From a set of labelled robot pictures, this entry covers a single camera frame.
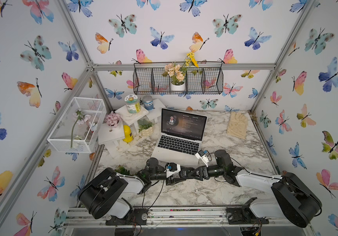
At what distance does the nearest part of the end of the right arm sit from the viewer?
0.67 meters

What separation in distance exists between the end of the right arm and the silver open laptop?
0.53 ft

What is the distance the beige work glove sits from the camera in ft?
3.59

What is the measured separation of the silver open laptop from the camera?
0.95m

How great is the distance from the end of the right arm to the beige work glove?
1.37 ft

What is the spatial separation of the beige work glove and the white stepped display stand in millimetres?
552

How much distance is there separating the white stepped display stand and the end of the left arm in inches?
10.8

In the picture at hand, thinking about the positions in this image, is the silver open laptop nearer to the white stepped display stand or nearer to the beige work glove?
the white stepped display stand

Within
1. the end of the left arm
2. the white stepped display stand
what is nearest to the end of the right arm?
the end of the left arm
